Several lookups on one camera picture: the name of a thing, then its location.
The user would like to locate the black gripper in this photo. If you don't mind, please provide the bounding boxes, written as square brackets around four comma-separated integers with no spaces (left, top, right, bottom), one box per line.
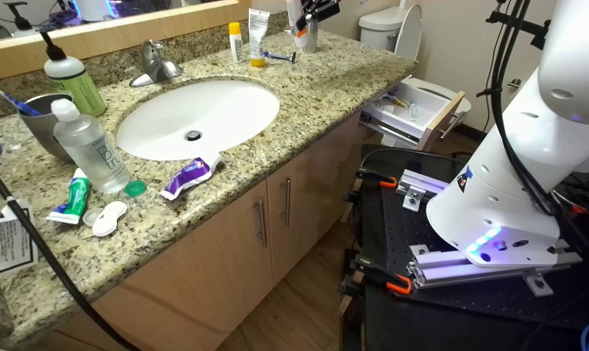
[302,0,339,52]

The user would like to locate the white and orange thinkbaby tube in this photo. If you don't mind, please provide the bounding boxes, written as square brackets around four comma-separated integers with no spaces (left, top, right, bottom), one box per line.
[286,0,308,48]

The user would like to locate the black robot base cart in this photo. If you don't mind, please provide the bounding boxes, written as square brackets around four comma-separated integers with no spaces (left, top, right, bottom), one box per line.
[341,144,589,351]

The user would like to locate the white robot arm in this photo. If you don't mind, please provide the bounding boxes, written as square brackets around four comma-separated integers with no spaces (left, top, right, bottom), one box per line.
[425,0,589,267]

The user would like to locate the small yellow capped bottle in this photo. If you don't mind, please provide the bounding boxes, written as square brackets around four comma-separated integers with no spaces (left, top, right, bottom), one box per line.
[228,21,243,62]

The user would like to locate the white drawer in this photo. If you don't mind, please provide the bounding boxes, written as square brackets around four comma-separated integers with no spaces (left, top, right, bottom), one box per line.
[360,76,472,150]

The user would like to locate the green soap pump bottle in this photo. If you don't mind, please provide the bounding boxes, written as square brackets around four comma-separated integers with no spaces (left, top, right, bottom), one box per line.
[41,31,107,117]

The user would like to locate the clear plastic bottle white cap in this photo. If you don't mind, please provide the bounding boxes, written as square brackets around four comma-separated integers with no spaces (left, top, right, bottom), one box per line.
[50,97,130,195]

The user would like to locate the white tube yellow cap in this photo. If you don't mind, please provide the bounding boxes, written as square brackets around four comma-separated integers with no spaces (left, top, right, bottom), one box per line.
[247,7,269,68]

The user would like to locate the white toilet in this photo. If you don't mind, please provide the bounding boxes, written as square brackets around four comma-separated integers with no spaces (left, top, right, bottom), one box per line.
[358,4,423,60]

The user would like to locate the white oval sink basin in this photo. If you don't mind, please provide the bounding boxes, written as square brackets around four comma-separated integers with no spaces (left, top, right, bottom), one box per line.
[117,80,280,160]

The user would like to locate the chrome faucet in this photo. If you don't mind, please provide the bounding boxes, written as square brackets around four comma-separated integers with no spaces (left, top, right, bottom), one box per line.
[128,39,181,87]

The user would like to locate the orange black clamp upper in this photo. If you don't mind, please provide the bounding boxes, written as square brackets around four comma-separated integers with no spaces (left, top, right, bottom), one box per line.
[355,167,397,189]

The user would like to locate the orange black clamp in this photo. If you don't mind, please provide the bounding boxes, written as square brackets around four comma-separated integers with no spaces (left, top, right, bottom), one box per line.
[351,255,413,296]
[355,167,397,189]

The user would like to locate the purple toothpaste tube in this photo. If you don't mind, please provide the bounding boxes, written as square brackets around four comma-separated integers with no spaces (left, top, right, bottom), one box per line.
[160,154,220,200]

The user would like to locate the green contact lens cap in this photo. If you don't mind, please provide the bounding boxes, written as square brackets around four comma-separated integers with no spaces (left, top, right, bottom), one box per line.
[122,179,146,197]

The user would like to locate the white contact lens case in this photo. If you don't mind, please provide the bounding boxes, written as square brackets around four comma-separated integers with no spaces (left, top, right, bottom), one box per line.
[91,200,126,238]

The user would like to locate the grey metal cup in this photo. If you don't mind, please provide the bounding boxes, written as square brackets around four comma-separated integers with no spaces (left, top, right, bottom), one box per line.
[19,91,70,161]

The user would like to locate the wood framed mirror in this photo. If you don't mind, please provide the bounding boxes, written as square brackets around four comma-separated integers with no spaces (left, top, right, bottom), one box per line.
[0,0,249,78]

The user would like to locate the wooden vanity cabinet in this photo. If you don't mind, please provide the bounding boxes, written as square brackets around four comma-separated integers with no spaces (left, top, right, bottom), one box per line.
[19,105,374,351]

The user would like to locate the blue toothbrush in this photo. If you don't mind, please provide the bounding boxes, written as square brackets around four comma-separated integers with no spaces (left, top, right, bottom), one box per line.
[0,89,43,117]

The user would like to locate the green toothpaste tube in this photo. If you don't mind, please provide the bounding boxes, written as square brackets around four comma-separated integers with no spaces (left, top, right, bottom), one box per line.
[46,169,89,226]

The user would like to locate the white paper tag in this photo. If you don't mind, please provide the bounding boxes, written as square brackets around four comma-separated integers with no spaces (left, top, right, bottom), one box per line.
[0,204,39,278]

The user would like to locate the aluminium mounting rail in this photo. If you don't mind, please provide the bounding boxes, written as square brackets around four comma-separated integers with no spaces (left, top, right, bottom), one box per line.
[407,239,585,300]

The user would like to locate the black hose foreground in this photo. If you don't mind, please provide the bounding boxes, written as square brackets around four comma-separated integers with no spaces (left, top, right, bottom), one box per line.
[0,177,140,351]

